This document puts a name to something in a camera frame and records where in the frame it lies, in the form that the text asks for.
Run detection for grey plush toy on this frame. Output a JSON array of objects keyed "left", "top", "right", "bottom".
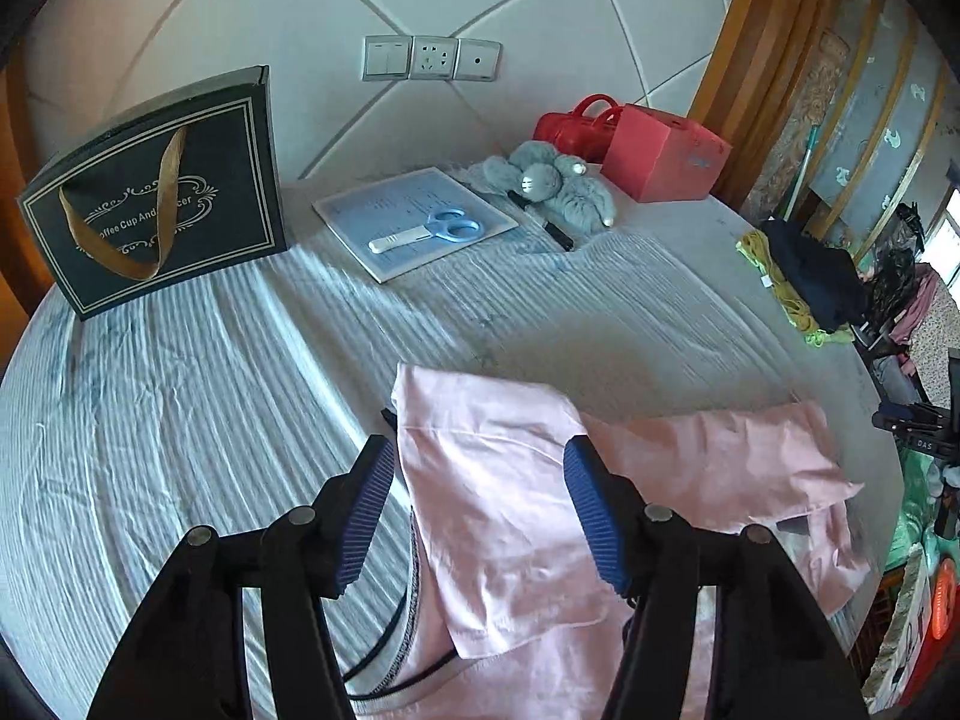
[{"left": 478, "top": 140, "right": 617, "bottom": 234}]

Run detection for dark green gift bag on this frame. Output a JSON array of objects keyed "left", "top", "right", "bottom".
[{"left": 18, "top": 65, "right": 288, "bottom": 320}]

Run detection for pink t-shirt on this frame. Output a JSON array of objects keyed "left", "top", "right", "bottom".
[{"left": 347, "top": 364, "right": 871, "bottom": 718}]

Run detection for black marker pen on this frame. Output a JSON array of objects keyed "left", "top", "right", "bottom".
[{"left": 508, "top": 190, "right": 574, "bottom": 252}]

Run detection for blue clipboard folder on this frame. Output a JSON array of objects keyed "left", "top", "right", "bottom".
[{"left": 313, "top": 167, "right": 517, "bottom": 283}]

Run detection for red handbag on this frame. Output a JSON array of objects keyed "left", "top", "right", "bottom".
[{"left": 532, "top": 93, "right": 623, "bottom": 164}]

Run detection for blue handled scissors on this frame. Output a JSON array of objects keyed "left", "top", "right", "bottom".
[{"left": 368, "top": 208, "right": 485, "bottom": 255}]

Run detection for white wall socket panel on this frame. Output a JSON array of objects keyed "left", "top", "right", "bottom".
[{"left": 361, "top": 34, "right": 503, "bottom": 83}]

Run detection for blue striped bed sheet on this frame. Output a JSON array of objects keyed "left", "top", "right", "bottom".
[{"left": 2, "top": 184, "right": 903, "bottom": 718}]

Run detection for pile of dark clothes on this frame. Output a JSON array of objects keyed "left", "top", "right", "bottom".
[{"left": 760, "top": 218, "right": 869, "bottom": 332}]

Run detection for red paper bag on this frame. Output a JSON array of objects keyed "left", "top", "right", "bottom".
[{"left": 601, "top": 106, "right": 731, "bottom": 203}]

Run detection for yellow green cloth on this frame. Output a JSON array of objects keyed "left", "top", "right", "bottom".
[{"left": 736, "top": 231, "right": 854, "bottom": 348}]

